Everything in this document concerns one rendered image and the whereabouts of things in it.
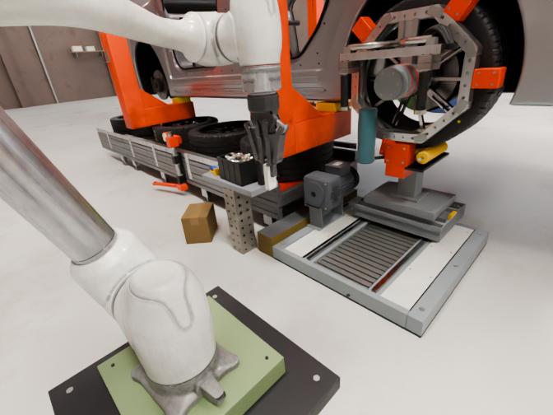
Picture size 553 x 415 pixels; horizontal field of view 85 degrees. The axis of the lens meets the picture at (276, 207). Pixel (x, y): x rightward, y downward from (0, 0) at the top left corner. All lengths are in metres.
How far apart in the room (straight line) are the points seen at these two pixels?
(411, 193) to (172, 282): 1.47
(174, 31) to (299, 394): 0.83
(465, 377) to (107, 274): 1.11
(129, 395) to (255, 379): 0.27
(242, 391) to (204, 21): 0.80
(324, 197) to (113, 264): 1.12
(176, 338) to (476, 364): 1.02
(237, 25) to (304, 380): 0.79
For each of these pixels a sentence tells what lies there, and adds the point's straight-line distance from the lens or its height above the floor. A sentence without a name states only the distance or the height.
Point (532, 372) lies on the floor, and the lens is 1.39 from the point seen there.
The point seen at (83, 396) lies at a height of 0.30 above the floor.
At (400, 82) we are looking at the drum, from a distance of 1.41.
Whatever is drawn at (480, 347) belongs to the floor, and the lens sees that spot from 1.38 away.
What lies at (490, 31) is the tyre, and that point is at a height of 1.01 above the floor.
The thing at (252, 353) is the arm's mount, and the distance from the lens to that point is 0.80.
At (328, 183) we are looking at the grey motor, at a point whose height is 0.39.
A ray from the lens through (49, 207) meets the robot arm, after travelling 0.68.
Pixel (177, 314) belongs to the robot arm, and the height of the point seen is 0.57.
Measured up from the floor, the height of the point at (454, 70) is 0.87.
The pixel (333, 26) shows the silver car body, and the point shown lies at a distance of 1.91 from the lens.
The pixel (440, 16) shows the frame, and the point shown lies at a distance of 1.51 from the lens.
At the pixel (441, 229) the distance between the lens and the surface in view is 1.69.
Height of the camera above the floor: 0.97
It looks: 25 degrees down
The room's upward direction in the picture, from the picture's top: 5 degrees counter-clockwise
